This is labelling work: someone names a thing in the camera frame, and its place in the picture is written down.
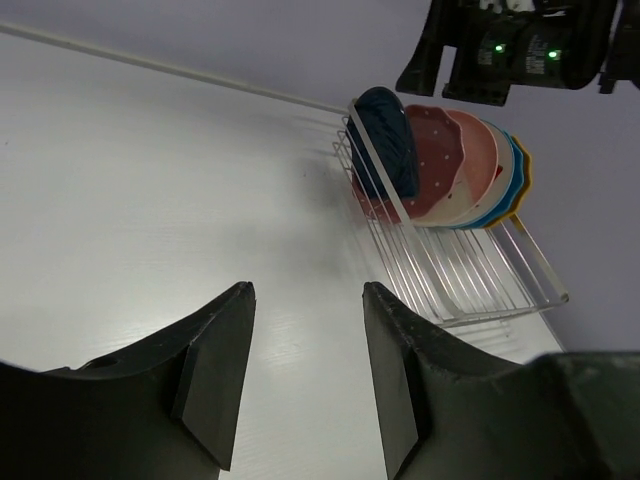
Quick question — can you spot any metal wire dish rack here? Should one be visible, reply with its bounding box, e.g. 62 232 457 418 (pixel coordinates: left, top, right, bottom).
332 127 569 328

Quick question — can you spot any pink and cream plate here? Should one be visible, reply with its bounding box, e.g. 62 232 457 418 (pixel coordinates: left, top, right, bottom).
417 109 498 227

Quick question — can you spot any dark blue ribbed plate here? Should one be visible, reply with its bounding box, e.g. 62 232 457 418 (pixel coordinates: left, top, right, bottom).
347 86 420 200

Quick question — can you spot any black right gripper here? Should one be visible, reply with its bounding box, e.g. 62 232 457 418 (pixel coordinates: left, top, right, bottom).
395 0 639 105

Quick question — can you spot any yellow white-dotted plate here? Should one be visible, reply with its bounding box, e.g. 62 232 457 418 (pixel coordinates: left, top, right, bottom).
483 135 533 228

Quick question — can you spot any pink white-dotted plate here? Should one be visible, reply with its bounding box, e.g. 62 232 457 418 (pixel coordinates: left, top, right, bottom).
351 104 467 226

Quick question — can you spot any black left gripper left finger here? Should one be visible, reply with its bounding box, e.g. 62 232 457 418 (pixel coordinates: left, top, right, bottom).
1 282 256 479

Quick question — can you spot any white watermelon pattern plate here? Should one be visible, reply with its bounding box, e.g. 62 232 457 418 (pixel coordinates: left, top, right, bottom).
453 119 515 229

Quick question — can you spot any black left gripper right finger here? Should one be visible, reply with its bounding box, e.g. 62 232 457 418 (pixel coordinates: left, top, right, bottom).
363 282 639 479

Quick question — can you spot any light blue dotted plate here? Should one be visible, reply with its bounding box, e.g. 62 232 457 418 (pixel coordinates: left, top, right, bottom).
464 131 525 229

